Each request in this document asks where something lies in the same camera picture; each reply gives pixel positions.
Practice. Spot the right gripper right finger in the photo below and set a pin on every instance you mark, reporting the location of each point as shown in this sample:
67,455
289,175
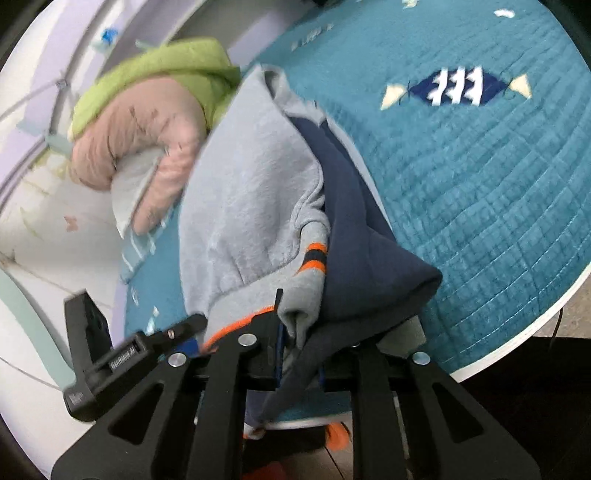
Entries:
411,420

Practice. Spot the teal quilted bed cover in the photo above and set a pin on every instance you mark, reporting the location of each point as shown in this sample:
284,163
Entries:
473,121

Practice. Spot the pink and green folded duvet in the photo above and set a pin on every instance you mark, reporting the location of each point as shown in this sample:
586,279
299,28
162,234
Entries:
169,97

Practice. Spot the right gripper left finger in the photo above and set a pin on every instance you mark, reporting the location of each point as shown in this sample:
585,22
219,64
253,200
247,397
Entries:
184,419

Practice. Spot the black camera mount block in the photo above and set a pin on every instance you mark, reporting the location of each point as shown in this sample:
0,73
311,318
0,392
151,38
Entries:
104,373

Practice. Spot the blue box on shelf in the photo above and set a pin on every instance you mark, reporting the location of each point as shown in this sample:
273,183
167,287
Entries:
108,36

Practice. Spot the grey navy orange-striped sweatshirt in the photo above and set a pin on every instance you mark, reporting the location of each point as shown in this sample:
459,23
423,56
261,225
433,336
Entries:
279,216

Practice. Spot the light blue pillow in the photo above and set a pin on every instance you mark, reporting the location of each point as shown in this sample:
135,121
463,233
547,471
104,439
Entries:
133,174

